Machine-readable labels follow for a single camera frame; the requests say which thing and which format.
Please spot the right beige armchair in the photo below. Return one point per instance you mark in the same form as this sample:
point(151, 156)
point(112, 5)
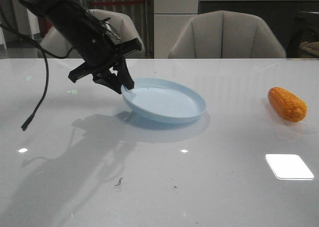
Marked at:
point(226, 34)

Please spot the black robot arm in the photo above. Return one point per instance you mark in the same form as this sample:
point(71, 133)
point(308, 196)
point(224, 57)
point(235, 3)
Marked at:
point(61, 13)

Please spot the red barrier tape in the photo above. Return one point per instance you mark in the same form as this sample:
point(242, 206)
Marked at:
point(110, 3)

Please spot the white cabinet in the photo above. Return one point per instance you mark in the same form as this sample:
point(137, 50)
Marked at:
point(169, 18)

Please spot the dark counter with light top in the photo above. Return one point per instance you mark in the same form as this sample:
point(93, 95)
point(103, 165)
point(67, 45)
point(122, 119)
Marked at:
point(292, 21)

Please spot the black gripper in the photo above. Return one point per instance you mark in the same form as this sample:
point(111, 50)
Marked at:
point(100, 54)

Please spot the orange corn cob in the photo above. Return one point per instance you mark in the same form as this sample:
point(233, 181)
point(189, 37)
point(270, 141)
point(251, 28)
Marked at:
point(287, 105)

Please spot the light blue round plate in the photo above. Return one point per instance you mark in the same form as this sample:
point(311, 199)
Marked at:
point(164, 101)

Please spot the left beige armchair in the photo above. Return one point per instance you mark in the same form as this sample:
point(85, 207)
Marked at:
point(56, 44)

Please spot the red trash bin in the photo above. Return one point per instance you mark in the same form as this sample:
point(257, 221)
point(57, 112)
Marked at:
point(44, 26)

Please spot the beige armchair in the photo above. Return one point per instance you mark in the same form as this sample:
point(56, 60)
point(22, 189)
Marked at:
point(226, 34)
point(56, 44)

